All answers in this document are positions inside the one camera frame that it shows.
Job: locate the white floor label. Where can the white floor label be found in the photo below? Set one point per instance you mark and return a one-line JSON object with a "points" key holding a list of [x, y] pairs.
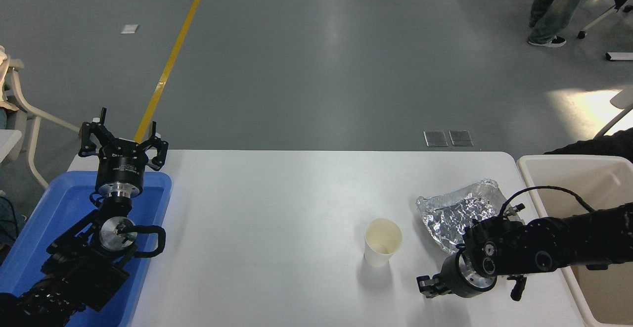
{"points": [[129, 29]]}

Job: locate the grey metal floor plate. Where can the grey metal floor plate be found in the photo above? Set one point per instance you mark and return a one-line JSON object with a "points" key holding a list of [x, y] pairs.
{"points": [[461, 138], [435, 138]]}

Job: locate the yellow floor tape line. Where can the yellow floor tape line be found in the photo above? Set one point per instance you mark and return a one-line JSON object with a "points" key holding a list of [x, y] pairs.
{"points": [[173, 55]]}

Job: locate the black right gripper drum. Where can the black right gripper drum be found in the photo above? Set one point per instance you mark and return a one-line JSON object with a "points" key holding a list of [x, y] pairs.
{"points": [[451, 280]]}

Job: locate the crumpled silver foil tray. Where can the crumpled silver foil tray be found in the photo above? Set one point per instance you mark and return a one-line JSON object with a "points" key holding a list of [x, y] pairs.
{"points": [[455, 213]]}

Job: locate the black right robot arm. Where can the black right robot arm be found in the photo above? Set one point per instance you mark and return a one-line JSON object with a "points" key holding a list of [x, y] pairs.
{"points": [[544, 243]]}

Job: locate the small white table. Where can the small white table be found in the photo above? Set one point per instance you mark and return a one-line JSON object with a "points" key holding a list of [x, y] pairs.
{"points": [[7, 144]]}

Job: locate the white flat bar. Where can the white flat bar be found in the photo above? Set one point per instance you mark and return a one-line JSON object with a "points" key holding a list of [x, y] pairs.
{"points": [[620, 56]]}

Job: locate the large pale plastic bin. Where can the large pale plastic bin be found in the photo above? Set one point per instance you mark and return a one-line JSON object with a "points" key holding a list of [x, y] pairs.
{"points": [[593, 178]]}

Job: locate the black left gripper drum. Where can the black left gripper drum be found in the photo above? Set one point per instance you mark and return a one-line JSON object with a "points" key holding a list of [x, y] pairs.
{"points": [[122, 166]]}

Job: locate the white tube frame chair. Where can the white tube frame chair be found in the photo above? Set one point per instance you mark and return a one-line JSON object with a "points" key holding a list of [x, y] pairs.
{"points": [[32, 134]]}

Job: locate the office chair wheeled base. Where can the office chair wheeled base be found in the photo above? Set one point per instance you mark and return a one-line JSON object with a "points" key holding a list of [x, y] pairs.
{"points": [[601, 19]]}

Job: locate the blue plastic tray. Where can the blue plastic tray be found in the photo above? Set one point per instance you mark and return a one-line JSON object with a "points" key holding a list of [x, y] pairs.
{"points": [[54, 203]]}

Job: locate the white paper cup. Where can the white paper cup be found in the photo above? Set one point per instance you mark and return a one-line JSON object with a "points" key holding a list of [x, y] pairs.
{"points": [[382, 245]]}

